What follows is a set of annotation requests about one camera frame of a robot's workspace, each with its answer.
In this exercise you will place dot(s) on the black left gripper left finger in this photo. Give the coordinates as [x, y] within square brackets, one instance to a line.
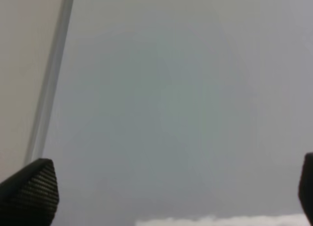
[30, 197]

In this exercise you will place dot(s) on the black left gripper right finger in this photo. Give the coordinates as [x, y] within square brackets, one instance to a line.
[305, 189]

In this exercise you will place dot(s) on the white whiteboard with aluminium frame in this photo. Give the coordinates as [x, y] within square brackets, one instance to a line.
[183, 113]

